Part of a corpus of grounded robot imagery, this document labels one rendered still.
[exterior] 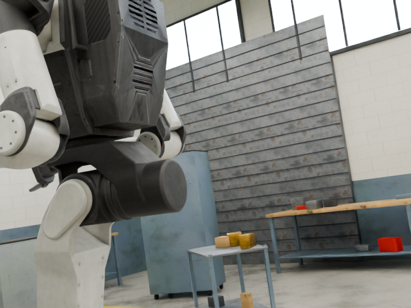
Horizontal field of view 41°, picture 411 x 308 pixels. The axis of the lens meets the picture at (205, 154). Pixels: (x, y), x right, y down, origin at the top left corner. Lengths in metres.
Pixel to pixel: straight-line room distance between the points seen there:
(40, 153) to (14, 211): 8.40
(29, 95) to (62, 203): 0.29
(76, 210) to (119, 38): 0.36
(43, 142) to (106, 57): 0.23
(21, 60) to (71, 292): 0.51
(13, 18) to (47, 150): 0.25
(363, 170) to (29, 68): 7.72
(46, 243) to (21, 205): 8.24
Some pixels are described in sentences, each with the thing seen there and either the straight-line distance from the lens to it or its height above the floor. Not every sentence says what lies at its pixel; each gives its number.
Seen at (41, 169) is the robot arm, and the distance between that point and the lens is 1.68.
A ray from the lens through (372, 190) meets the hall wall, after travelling 8.50.
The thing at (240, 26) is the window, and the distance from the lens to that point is 9.78.
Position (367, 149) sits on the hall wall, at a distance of 8.50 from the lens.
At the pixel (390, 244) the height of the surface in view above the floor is 0.33.
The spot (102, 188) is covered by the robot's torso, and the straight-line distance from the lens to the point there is 1.17.
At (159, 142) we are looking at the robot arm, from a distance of 1.37.
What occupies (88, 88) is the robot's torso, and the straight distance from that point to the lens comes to 1.15.
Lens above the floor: 1.31
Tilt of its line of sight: 4 degrees up
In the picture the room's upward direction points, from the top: 8 degrees counter-clockwise
